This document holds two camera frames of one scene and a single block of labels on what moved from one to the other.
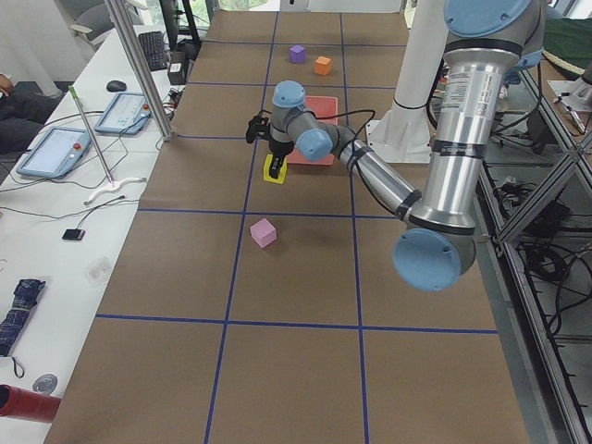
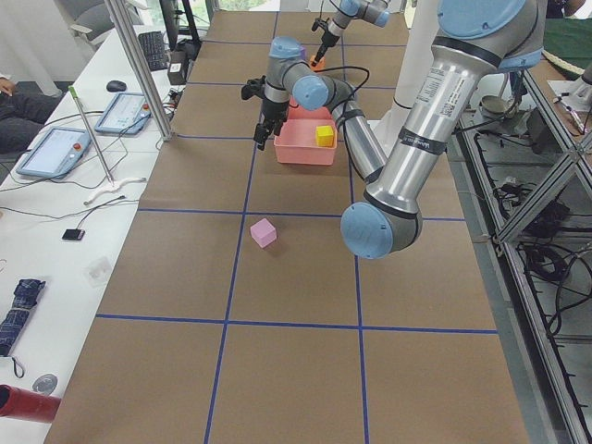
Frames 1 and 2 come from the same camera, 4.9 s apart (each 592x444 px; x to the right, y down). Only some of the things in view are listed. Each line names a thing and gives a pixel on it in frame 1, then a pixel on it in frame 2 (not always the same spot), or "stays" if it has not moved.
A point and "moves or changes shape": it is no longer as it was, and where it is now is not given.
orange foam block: [323, 66] moves or changes shape
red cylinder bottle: [23, 403] stays
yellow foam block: [266, 171] moves or changes shape
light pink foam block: [263, 232] stays
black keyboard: [154, 50] stays
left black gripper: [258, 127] to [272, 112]
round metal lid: [46, 383] stays
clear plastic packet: [96, 272] stays
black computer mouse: [116, 86] stays
